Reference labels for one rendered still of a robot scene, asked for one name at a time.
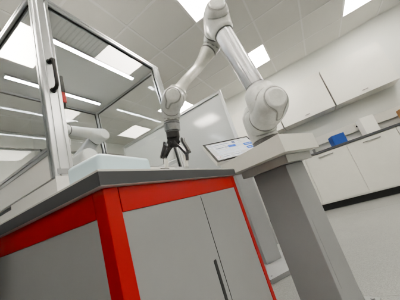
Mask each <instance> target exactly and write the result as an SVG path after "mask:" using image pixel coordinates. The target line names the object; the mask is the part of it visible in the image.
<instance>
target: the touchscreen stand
mask: <svg viewBox="0 0 400 300"><path fill-rule="evenodd" d="M233 178H234V180H235V183H236V187H237V189H238V192H239V195H240V198H241V200H242V203H243V207H244V209H245V212H246V215H247V218H248V220H249V223H250V226H251V229H252V232H253V234H254V238H255V240H256V243H257V246H258V249H259V251H260V254H261V257H262V260H263V263H264V266H265V269H266V271H267V274H268V277H269V279H270V283H271V284H274V283H276V282H278V281H279V280H281V279H283V278H285V277H287V276H289V275H290V271H289V269H288V265H287V264H286V260H285V258H284V256H283V252H282V251H281V250H279V249H278V247H277V244H276V241H275V239H274V236H273V233H272V231H271V228H270V225H269V223H268V220H267V217H266V215H265V212H264V209H263V206H262V204H261V201H260V199H259V196H258V194H257V190H256V188H255V185H254V183H253V180H252V178H248V179H243V177H242V174H238V175H235V176H233Z"/></svg>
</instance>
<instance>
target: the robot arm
mask: <svg viewBox="0 0 400 300"><path fill-rule="evenodd" d="M203 26H204V43H203V45H202V47H201V50H200V52H199V55H198V57H197V59H196V62H195V63H194V65H193V66H192V67H191V68H190V69H189V70H188V72H187V73H186V74H185V75H184V76H183V77H182V78H181V79H180V80H179V81H178V82H177V83H176V84H175V85H171V86H170V87H168V88H167V89H166V90H165V91H164V92H163V94H162V97H161V114H162V119H163V120H164V130H165V132H166V135H167V142H163V147H162V151H161V155H160V158H162V159H163V164H164V167H165V168H168V158H167V157H168V155H169V153H170V151H171V149H172V148H176V147H178V148H179V149H180V150H181V151H182V152H183V153H184V154H183V157H184V163H185V167H189V164H188V160H189V154H190V153H191V150H190V148H189V147H188V145H187V143H186V142H185V139H184V138H183V137H181V138H180V133H179V131H180V122H179V118H180V110H181V108H182V106H183V104H184V103H185V100H186V98H187V94H186V90H187V88H188V86H189V85H190V83H191V82H192V81H193V80H194V79H195V78H196V77H197V76H198V75H199V74H200V73H201V71H202V70H203V69H204V68H205V67H206V65H207V64H208V63H209V62H210V61H211V60H212V59H213V58H214V57H215V55H216V54H217V53H218V52H219V50H220V48H221V49H222V50H223V52H224V54H225V56H226V57H227V59H228V61H229V63H230V64H231V66H232V68H233V69H234V71H235V73H236V75H237V76H238V78H239V80H240V82H241V84H242V85H243V87H244V88H245V90H246V94H245V101H246V104H247V107H246V108H245V110H244V111H243V116H242V120H243V125H244V127H245V130H246V132H247V134H248V137H249V139H250V141H251V142H252V144H253V147H255V146H257V145H259V144H261V143H263V142H264V141H266V140H268V139H269V138H272V137H273V136H275V135H277V134H278V132H277V125H278V124H279V123H280V122H281V120H282V119H283V117H284V116H285V114H286V113H287V110H288V107H289V97H288V95H287V93H286V91H285V90H284V89H282V88H281V87H280V86H276V85H274V84H273V83H272V82H271V81H268V80H263V78H262V77H261V75H260V73H259V72H258V70H257V68H256V66H255V65H254V63H253V62H252V60H251V59H250V57H249V55H248V54H247V52H246V51H245V49H244V47H243V46H242V44H241V42H240V41H239V39H238V37H237V36H236V34H235V33H234V31H233V23H232V20H231V18H230V13H229V8H228V6H227V4H226V2H225V0H210V1H209V2H208V3H207V5H206V7H205V10H204V20H203ZM180 141H181V142H182V144H183V146H184V147H185V148H184V147H182V146H181V144H180Z"/></svg>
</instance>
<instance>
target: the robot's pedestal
mask: <svg viewBox="0 0 400 300"><path fill-rule="evenodd" d="M311 157H312V156H311V154H310V151H304V152H297V153H292V154H285V155H282V156H281V157H278V158H275V159H273V160H271V161H268V162H265V163H264V164H261V165H258V166H256V167H254V168H251V169H249V170H246V171H244V172H242V173H241V174H242V177H243V179H248V178H251V177H254V179H255V182H256V184H257V186H258V190H259V192H260V195H261V197H262V200H263V203H264V205H265V208H266V210H267V213H268V216H269V218H270V221H271V224H272V226H273V229H274V232H275V234H276V237H277V240H278V242H279V245H280V247H281V250H282V252H283V256H284V258H285V260H286V264H287V266H288V269H289V271H290V274H291V276H292V279H293V282H294V284H295V287H296V290H297V292H298V295H299V298H300V300H382V299H381V298H378V297H371V296H363V294H362V292H361V290H360V288H359V286H358V285H357V282H356V280H355V278H354V275H353V274H352V271H351V269H350V267H349V264H348V262H347V260H346V258H345V256H344V253H343V251H342V248H341V247H340V245H339V242H338V240H337V238H336V235H335V233H334V231H333V229H332V226H331V224H330V222H329V219H328V218H327V215H326V213H325V211H324V208H323V206H322V204H321V202H320V200H319V198H318V195H317V193H316V191H315V189H314V186H313V184H312V182H311V179H310V177H309V175H308V173H307V171H306V168H305V166H304V163H303V162H302V161H303V160H306V159H309V158H311Z"/></svg>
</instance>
